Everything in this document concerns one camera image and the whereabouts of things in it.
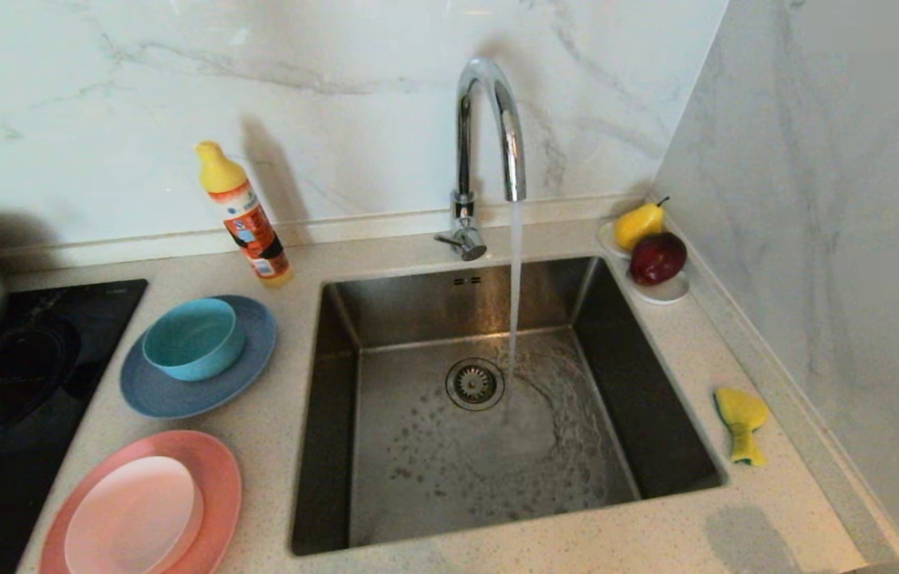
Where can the dark red apple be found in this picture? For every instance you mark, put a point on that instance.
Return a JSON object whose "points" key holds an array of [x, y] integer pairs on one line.
{"points": [[658, 257]]}

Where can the blue plate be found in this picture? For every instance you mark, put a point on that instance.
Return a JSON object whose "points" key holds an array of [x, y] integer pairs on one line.
{"points": [[178, 399]]}

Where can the black induction cooktop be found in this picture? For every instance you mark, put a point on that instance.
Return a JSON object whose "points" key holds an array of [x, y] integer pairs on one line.
{"points": [[103, 319]]}

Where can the small white fruit dish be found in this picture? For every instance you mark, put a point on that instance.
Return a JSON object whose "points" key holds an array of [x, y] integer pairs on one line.
{"points": [[666, 292]]}

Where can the round metal drain strainer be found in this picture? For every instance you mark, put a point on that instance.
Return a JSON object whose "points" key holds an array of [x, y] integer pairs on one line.
{"points": [[474, 383]]}

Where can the large salmon pink plate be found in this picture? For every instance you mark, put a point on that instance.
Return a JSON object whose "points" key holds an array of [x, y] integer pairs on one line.
{"points": [[220, 478]]}

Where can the yellow pear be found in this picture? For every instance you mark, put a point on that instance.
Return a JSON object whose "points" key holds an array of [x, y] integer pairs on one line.
{"points": [[638, 226]]}

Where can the small pale pink plate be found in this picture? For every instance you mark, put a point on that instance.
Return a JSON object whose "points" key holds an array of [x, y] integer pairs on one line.
{"points": [[135, 518]]}

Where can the yellow fish-shaped sponge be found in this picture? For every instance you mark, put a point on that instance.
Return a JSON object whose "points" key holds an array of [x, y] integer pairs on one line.
{"points": [[741, 413]]}

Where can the black frying pan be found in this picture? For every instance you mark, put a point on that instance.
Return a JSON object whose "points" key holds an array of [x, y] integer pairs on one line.
{"points": [[3, 383]]}

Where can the stainless steel sink basin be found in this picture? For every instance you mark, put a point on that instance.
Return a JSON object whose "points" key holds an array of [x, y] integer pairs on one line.
{"points": [[418, 478]]}

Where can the orange yellow-capped detergent bottle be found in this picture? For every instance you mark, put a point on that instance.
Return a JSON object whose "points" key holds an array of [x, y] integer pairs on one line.
{"points": [[246, 219]]}

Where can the chrome gooseneck faucet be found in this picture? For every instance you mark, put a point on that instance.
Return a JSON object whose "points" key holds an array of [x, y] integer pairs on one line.
{"points": [[463, 155]]}

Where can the teal bowl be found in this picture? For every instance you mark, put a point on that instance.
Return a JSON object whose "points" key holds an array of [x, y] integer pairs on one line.
{"points": [[194, 339]]}

